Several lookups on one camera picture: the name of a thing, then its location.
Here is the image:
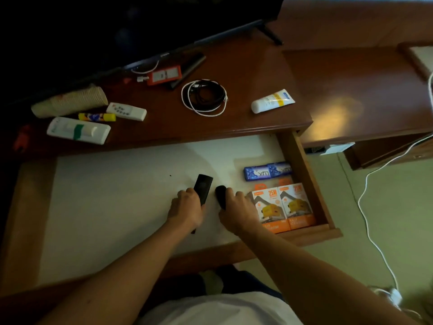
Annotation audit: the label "person's right hand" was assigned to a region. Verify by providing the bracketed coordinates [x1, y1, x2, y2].
[218, 188, 263, 236]

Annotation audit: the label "person's left hand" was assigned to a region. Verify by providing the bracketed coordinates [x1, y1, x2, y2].
[166, 188, 206, 232]

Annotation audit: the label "small black rounded device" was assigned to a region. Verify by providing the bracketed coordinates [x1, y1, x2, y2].
[215, 185, 228, 211]

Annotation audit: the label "black remote control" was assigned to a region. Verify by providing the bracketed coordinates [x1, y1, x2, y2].
[190, 174, 214, 234]

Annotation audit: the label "person's left forearm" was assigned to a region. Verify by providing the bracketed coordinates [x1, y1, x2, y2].
[35, 220, 198, 325]

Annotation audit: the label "person's right forearm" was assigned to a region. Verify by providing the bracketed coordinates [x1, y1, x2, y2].
[233, 225, 420, 325]

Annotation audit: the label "orange and white charger box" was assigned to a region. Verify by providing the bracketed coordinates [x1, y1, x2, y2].
[251, 187, 291, 234]
[278, 183, 317, 230]

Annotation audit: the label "blue patterned packet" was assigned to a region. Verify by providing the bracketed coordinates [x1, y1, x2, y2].
[244, 162, 293, 182]

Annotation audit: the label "flat orange packet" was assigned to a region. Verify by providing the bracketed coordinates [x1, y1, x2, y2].
[253, 177, 294, 192]

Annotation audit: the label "wooden desk drawer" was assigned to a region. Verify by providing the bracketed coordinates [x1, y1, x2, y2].
[0, 130, 343, 298]

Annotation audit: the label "dark trousers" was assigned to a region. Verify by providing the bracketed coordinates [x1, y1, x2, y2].
[138, 265, 285, 317]

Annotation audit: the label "white and yellow cream tube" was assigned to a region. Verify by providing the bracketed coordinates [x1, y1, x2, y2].
[251, 89, 296, 114]

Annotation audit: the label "small white remote control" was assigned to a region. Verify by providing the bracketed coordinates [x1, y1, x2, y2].
[106, 102, 147, 122]

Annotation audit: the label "white shirt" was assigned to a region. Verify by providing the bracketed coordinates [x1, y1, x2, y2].
[135, 292, 304, 325]

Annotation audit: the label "white paper tag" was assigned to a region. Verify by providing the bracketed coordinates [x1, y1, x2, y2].
[320, 142, 356, 156]

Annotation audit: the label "brown wooden desk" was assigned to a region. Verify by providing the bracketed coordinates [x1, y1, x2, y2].
[0, 28, 314, 161]

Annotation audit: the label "yellow and blue glue stick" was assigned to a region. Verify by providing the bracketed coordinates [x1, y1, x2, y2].
[78, 113, 116, 122]

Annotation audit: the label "orange framed card device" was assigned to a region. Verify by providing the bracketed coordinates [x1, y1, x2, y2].
[147, 65, 183, 86]

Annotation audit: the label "long black slim bar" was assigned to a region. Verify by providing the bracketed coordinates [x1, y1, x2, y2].
[168, 53, 207, 90]

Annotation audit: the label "large white remote green tape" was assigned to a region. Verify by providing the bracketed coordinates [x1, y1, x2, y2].
[47, 116, 111, 145]

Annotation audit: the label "stack of paper cups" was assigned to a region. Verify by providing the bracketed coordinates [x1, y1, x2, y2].
[31, 85, 109, 119]

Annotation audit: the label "low brown wooden table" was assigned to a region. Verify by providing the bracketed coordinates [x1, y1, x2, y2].
[282, 46, 433, 170]

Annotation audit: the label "red object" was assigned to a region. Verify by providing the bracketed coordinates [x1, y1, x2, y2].
[13, 125, 32, 153]

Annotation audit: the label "white power adapter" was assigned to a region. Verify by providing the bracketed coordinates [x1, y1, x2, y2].
[369, 285, 423, 319]

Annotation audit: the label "black flat screen television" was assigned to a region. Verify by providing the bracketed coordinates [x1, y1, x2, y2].
[0, 0, 285, 107]

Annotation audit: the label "brown framed side furniture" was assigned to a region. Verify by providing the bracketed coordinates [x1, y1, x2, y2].
[397, 41, 433, 81]

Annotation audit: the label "coiled white cable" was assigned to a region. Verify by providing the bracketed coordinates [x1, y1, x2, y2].
[181, 79, 229, 118]

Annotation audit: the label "coiled black cable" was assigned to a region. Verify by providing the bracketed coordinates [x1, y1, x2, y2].
[188, 80, 227, 107]

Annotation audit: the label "long white power cable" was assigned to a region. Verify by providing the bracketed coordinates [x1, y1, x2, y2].
[357, 72, 433, 291]

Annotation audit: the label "short white plug cable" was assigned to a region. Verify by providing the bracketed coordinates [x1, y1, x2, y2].
[131, 60, 160, 83]

